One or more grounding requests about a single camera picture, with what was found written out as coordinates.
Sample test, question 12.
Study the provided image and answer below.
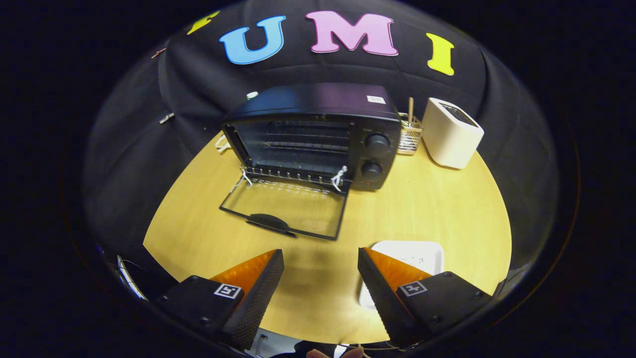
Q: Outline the white pop-up toaster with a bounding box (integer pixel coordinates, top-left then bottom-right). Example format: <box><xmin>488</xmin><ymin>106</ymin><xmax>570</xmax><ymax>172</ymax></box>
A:
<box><xmin>421</xmin><ymin>97</ymin><xmax>485</xmax><ymax>170</ymax></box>

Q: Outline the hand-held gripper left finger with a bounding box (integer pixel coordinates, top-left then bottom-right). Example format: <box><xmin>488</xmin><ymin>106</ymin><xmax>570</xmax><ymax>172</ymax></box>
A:
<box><xmin>154</xmin><ymin>249</ymin><xmax>285</xmax><ymax>350</ymax></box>

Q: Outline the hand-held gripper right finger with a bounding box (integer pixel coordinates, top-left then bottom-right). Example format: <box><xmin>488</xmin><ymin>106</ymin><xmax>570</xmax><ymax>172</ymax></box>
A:
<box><xmin>357</xmin><ymin>247</ymin><xmax>493</xmax><ymax>347</ymax></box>

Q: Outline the black toaster oven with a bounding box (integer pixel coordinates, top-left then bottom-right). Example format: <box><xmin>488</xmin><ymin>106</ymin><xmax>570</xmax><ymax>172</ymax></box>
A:
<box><xmin>219</xmin><ymin>83</ymin><xmax>402</xmax><ymax>242</ymax></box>

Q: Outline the white square plate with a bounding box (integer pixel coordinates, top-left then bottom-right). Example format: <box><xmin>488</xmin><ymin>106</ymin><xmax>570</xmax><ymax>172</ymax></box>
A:
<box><xmin>359</xmin><ymin>241</ymin><xmax>444</xmax><ymax>310</ymax></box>

